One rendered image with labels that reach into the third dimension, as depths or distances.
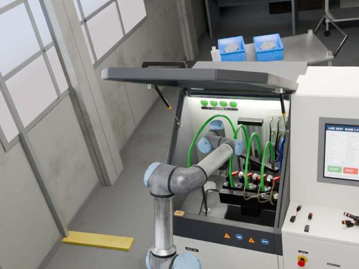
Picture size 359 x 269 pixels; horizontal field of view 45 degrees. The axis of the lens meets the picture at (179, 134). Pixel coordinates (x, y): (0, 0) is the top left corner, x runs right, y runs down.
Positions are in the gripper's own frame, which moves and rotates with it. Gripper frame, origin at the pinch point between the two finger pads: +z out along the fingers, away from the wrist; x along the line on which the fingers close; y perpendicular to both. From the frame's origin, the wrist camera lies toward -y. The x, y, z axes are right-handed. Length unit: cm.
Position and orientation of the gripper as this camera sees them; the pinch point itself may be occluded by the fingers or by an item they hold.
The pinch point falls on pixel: (225, 174)
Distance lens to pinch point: 241.6
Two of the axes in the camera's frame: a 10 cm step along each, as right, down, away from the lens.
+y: -3.9, 5.4, -7.5
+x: 9.1, 0.7, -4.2
